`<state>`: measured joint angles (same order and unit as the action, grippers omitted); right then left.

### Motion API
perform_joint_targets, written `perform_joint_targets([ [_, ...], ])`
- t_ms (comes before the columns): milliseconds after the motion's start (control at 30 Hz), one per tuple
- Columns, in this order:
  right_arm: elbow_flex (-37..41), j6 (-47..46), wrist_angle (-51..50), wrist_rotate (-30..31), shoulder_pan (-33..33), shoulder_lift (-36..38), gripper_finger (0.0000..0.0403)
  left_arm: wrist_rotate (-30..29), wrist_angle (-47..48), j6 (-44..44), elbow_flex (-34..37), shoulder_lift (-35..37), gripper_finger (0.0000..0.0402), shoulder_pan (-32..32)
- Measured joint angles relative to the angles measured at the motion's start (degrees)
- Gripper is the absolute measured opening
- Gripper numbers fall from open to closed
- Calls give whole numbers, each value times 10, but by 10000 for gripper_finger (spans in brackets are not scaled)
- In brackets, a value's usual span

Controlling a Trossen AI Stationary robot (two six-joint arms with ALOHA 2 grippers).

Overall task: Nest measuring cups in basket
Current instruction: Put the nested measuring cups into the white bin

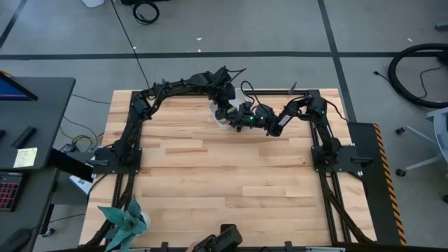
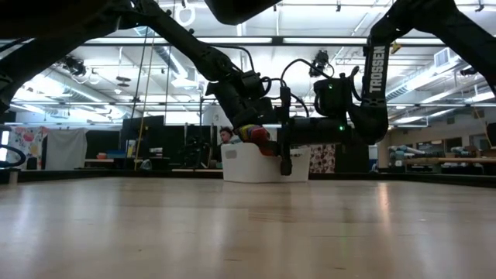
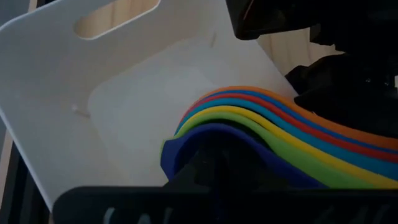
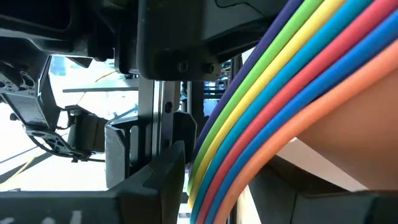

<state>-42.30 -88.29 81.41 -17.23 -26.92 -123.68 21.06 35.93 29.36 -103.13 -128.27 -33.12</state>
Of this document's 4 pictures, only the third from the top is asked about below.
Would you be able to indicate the dark blue measuring cup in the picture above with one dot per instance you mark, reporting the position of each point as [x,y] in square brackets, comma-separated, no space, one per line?
[174,155]

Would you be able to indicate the green measuring cup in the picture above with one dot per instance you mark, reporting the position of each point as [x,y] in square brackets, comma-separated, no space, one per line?
[326,174]

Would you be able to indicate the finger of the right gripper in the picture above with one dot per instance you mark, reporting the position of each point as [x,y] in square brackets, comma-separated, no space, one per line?
[270,18]

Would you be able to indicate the yellow measuring cup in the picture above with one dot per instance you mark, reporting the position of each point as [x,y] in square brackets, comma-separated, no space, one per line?
[357,172]

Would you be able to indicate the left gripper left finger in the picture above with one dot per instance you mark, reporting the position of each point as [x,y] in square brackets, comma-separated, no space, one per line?
[124,205]

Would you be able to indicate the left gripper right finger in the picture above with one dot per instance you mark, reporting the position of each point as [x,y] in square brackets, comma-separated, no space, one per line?
[311,207]

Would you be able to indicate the red measuring cup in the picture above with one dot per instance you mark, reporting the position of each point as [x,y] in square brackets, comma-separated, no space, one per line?
[357,147]

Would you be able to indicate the orange measuring cup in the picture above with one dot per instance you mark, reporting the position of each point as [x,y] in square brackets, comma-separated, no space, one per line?
[357,133]

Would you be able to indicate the black metal table frame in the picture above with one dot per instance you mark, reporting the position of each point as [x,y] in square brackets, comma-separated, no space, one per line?
[18,202]

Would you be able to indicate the white plastic basket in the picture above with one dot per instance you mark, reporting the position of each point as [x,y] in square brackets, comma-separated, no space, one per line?
[62,77]

